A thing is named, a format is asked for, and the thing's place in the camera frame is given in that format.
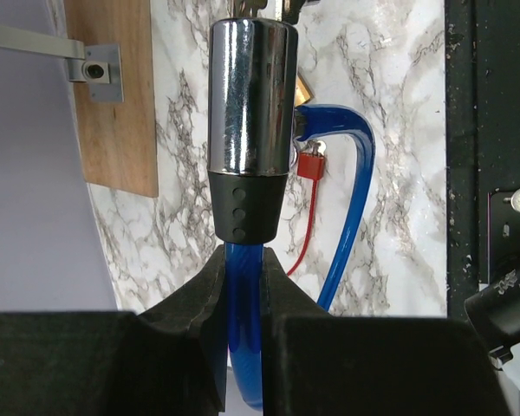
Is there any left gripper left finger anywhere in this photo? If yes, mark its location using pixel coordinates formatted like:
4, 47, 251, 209
0, 248, 226, 415

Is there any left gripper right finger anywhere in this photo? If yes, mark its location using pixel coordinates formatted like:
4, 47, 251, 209
260, 250, 510, 415

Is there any red cable padlock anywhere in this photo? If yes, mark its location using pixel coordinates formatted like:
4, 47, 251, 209
287, 140, 327, 276

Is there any wooden base board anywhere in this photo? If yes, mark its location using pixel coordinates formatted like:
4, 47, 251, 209
64, 1, 159, 197

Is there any blue cable lock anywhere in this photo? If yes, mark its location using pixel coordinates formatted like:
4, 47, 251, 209
207, 17, 376, 410

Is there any brass padlock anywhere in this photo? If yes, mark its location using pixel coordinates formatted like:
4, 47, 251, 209
295, 72, 314, 107

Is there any silver key set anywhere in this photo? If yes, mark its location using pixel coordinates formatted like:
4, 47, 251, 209
227, 0, 319, 25

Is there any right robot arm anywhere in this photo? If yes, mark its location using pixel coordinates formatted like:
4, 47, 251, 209
465, 261, 520, 364

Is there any black mounting base plate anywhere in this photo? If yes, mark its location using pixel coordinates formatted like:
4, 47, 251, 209
445, 1, 520, 320

